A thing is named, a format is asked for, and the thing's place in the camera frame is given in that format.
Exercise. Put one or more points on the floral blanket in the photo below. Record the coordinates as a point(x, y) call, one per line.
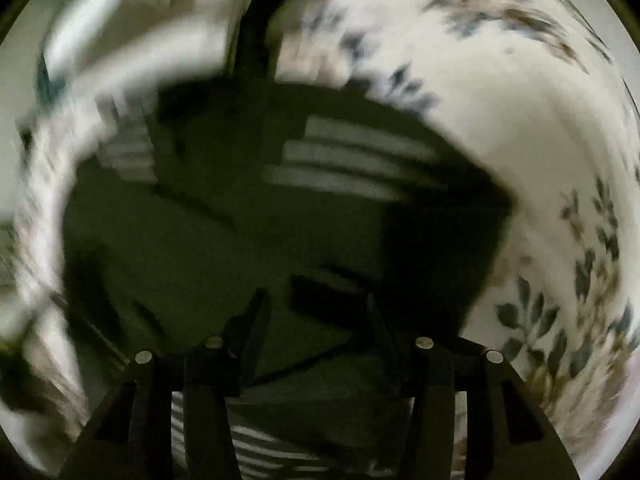
point(500, 110)

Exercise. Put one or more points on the dark green garment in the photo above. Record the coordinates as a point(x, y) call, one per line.
point(250, 235)

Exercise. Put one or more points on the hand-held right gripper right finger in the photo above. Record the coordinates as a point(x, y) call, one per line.
point(382, 335)

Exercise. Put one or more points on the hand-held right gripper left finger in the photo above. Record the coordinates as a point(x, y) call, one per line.
point(250, 330)

